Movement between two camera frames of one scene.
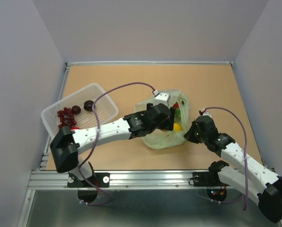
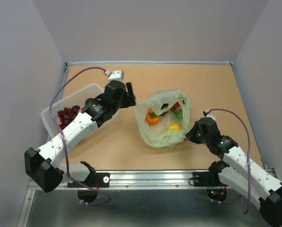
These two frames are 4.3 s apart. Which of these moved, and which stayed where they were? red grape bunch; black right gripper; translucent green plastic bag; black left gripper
Moved: black left gripper
Stayed: red grape bunch; translucent green plastic bag; black right gripper
